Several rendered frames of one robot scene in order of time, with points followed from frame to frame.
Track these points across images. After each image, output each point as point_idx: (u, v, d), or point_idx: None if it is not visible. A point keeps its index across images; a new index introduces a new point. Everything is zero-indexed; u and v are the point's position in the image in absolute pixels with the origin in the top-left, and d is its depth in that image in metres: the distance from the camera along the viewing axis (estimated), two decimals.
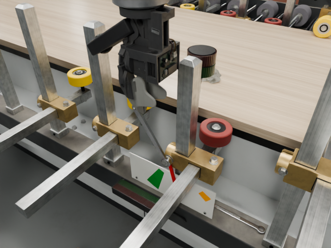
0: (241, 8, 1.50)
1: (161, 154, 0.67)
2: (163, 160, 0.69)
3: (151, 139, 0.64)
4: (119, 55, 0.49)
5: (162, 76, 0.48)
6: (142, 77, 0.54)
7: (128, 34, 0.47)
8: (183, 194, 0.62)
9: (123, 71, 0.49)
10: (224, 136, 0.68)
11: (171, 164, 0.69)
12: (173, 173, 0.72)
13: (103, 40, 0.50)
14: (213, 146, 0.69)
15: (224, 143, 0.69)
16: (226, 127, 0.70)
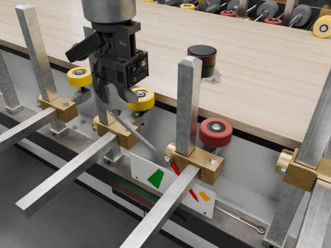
0: (241, 8, 1.50)
1: (157, 155, 0.68)
2: (162, 161, 0.69)
3: (140, 139, 0.66)
4: (92, 63, 0.54)
5: (131, 82, 0.53)
6: None
7: (100, 45, 0.52)
8: (183, 194, 0.62)
9: (96, 78, 0.54)
10: (224, 136, 0.68)
11: (171, 162, 0.69)
12: (179, 172, 0.70)
13: (79, 49, 0.55)
14: (213, 146, 0.69)
15: (224, 143, 0.69)
16: (226, 127, 0.70)
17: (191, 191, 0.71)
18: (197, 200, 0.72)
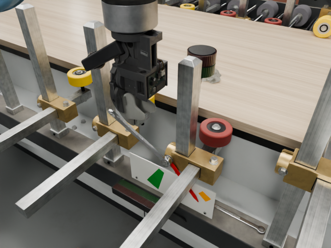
0: (241, 8, 1.50)
1: (157, 155, 0.68)
2: (162, 161, 0.69)
3: (140, 139, 0.66)
4: (111, 73, 0.52)
5: (151, 93, 0.52)
6: None
7: (119, 54, 0.50)
8: (183, 194, 0.62)
9: (114, 88, 0.53)
10: (224, 136, 0.68)
11: (171, 162, 0.69)
12: (179, 172, 0.70)
13: (96, 58, 0.53)
14: (213, 146, 0.69)
15: (224, 143, 0.69)
16: (226, 127, 0.70)
17: (191, 191, 0.71)
18: (197, 200, 0.72)
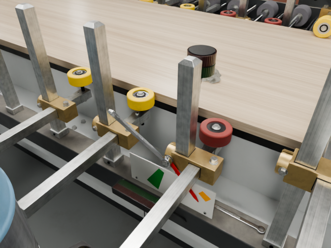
0: (241, 8, 1.50)
1: (157, 155, 0.68)
2: (162, 161, 0.69)
3: (140, 139, 0.66)
4: None
5: None
6: None
7: None
8: (183, 194, 0.62)
9: None
10: (224, 136, 0.68)
11: (171, 162, 0.69)
12: (179, 172, 0.70)
13: None
14: (213, 146, 0.69)
15: (224, 143, 0.69)
16: (226, 127, 0.70)
17: (191, 191, 0.71)
18: (197, 200, 0.72)
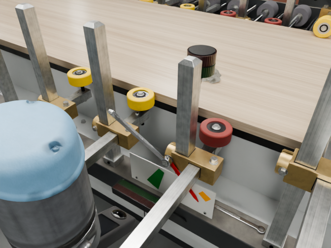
0: (241, 8, 1.50)
1: (157, 155, 0.68)
2: (162, 161, 0.69)
3: (140, 139, 0.66)
4: None
5: None
6: None
7: None
8: (183, 194, 0.62)
9: None
10: (224, 136, 0.68)
11: (171, 162, 0.69)
12: (179, 172, 0.70)
13: None
14: (213, 146, 0.69)
15: (224, 143, 0.69)
16: (226, 127, 0.70)
17: (191, 191, 0.71)
18: (197, 200, 0.72)
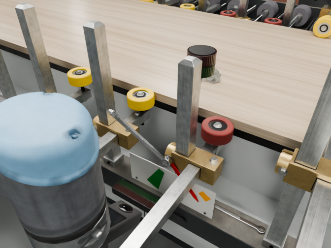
0: (241, 8, 1.50)
1: (157, 155, 0.68)
2: (162, 161, 0.69)
3: (140, 139, 0.66)
4: None
5: None
6: None
7: None
8: (185, 192, 0.62)
9: None
10: (225, 134, 0.68)
11: (171, 162, 0.69)
12: (179, 172, 0.70)
13: None
14: (214, 144, 0.70)
15: (226, 141, 0.69)
16: (227, 125, 0.71)
17: (191, 191, 0.71)
18: (197, 200, 0.72)
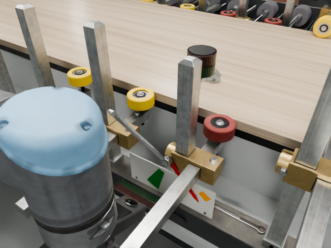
0: (241, 8, 1.50)
1: (157, 155, 0.68)
2: (162, 161, 0.69)
3: (140, 139, 0.66)
4: None
5: None
6: None
7: None
8: (188, 188, 0.63)
9: None
10: (227, 131, 0.69)
11: (171, 162, 0.69)
12: (179, 172, 0.70)
13: None
14: (216, 141, 0.71)
15: (228, 138, 0.70)
16: (229, 123, 0.71)
17: (191, 191, 0.71)
18: (197, 200, 0.72)
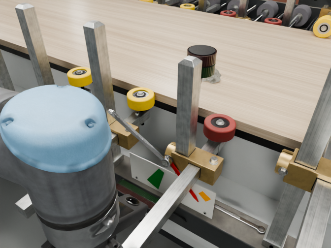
0: (241, 8, 1.50)
1: (157, 155, 0.68)
2: (162, 161, 0.69)
3: (140, 139, 0.66)
4: None
5: None
6: None
7: None
8: (189, 187, 0.63)
9: None
10: (228, 131, 0.69)
11: (171, 162, 0.69)
12: (179, 172, 0.70)
13: None
14: (216, 141, 0.71)
15: (228, 138, 0.70)
16: (229, 122, 0.72)
17: (191, 191, 0.71)
18: (197, 200, 0.72)
